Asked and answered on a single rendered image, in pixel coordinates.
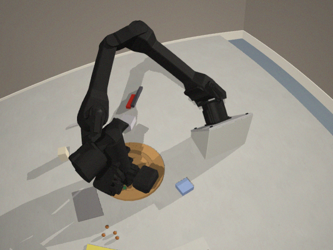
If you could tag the orange round board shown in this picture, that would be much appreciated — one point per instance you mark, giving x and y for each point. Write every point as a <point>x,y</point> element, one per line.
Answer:
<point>142,155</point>

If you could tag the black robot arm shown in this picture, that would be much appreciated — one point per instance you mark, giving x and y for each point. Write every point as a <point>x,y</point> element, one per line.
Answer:
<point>100,144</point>

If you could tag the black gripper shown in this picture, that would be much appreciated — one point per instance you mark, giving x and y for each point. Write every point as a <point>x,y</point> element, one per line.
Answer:
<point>142,179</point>

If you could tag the light blue block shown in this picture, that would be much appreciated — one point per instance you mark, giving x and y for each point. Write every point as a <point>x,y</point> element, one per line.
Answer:
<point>184,186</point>

